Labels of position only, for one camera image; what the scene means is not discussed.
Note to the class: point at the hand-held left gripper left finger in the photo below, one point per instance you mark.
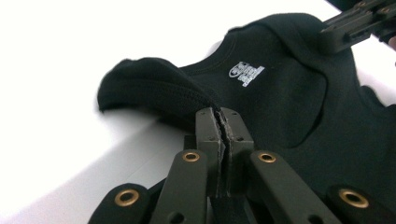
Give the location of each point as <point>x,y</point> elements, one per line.
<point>208,133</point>

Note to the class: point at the black tank top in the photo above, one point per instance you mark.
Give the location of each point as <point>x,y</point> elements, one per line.
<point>280,124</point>

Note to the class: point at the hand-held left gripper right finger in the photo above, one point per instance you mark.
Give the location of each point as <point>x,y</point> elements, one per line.
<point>238,133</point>

